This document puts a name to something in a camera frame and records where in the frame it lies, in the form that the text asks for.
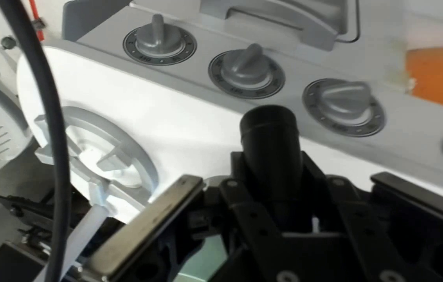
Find orange sponge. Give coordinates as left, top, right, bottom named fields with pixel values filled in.
left=405, top=45, right=443, bottom=114

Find white oven door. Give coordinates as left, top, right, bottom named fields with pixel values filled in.
left=62, top=0, right=363, bottom=53

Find white toy kitchen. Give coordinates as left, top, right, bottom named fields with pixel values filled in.
left=0, top=0, right=443, bottom=282

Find grey burner grate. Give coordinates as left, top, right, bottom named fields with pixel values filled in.
left=31, top=106, right=159, bottom=210

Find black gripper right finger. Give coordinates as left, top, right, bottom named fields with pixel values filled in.
left=369, top=171, right=443, bottom=282

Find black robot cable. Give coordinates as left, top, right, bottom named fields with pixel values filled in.
left=0, top=0, right=73, bottom=282

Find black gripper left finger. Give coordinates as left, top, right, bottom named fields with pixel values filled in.
left=76, top=174, right=205, bottom=282

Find mint green bowl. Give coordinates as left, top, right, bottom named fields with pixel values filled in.
left=175, top=235, right=230, bottom=282

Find grey stove knob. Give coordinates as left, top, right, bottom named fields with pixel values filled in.
left=302, top=77, right=388, bottom=139
left=206, top=42, right=286, bottom=100
left=122, top=14, right=198, bottom=67

